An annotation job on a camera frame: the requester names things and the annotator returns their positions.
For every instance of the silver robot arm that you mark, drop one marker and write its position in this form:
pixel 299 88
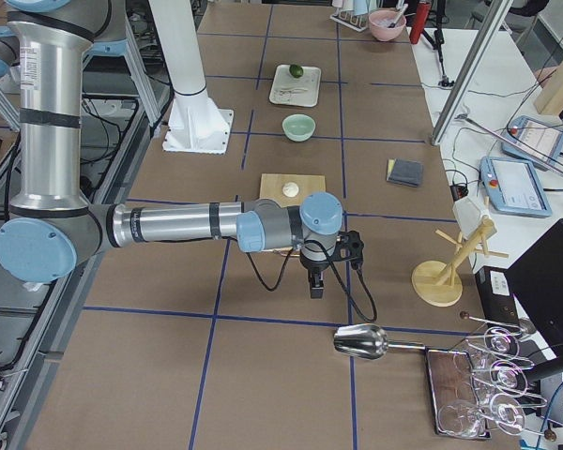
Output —
pixel 53 228

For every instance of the wooden mug tree stand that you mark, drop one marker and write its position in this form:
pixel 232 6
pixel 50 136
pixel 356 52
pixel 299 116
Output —
pixel 437 283

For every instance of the cream bear serving tray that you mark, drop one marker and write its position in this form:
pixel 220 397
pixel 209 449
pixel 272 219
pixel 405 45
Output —
pixel 291 91

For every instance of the blue teach pendant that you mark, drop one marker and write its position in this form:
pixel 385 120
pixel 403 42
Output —
pixel 528 136
pixel 513 187

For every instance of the black glass rack tray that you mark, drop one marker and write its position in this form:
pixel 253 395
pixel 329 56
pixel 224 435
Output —
pixel 449 377

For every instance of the white steamed bun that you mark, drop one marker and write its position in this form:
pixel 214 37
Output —
pixel 290 189

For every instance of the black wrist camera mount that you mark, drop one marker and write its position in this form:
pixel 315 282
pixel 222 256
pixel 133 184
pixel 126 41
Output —
pixel 349 248

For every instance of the black camera tripod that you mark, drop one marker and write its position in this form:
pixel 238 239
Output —
pixel 437 40

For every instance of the pink mixing bowl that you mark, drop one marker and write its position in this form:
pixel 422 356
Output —
pixel 384 25

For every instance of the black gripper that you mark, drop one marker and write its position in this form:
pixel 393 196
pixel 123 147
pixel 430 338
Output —
pixel 312 266

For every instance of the yellow sponge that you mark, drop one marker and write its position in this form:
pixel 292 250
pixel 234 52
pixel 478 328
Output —
pixel 390 166

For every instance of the metal scoop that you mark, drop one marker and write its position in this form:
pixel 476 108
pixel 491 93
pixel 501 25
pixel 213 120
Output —
pixel 369 341

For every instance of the bamboo cutting board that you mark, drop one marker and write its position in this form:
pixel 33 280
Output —
pixel 274 185

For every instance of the mint green bowl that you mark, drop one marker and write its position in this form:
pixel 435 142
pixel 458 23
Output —
pixel 298 127

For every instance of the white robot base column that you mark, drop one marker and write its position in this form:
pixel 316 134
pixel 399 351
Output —
pixel 195 124

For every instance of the aluminium frame post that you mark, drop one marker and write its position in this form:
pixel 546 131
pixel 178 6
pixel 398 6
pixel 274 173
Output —
pixel 490 25

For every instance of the white dish rack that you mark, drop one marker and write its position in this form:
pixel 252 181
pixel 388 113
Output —
pixel 353 13

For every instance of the red bottle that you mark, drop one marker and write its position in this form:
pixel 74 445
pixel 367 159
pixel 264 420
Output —
pixel 418 24

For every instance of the clear wine glass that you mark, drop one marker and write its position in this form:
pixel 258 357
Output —
pixel 501 377
pixel 497 343
pixel 466 420

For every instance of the grey folded cloth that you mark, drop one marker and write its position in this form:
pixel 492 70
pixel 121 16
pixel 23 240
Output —
pixel 407 172

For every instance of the green avocado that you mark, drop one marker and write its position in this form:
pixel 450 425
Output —
pixel 296 71

